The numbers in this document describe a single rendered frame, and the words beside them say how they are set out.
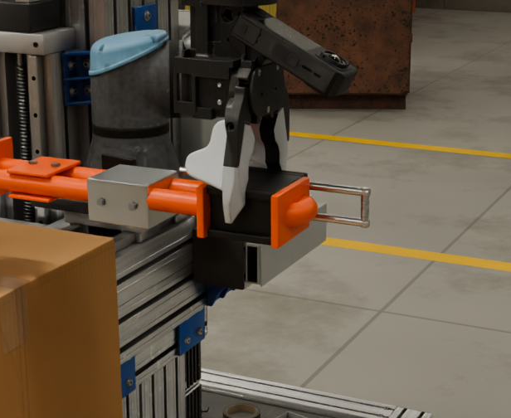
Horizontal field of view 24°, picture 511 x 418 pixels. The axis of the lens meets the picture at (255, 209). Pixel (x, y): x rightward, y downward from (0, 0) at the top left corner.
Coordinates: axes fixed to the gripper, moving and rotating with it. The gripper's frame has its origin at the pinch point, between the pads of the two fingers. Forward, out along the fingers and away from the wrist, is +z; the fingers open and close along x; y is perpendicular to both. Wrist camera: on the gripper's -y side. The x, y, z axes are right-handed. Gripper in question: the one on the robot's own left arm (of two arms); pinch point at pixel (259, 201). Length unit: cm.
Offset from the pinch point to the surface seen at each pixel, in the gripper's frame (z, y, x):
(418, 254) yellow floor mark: 120, 90, -343
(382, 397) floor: 120, 58, -210
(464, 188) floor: 120, 101, -448
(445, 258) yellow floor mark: 120, 79, -342
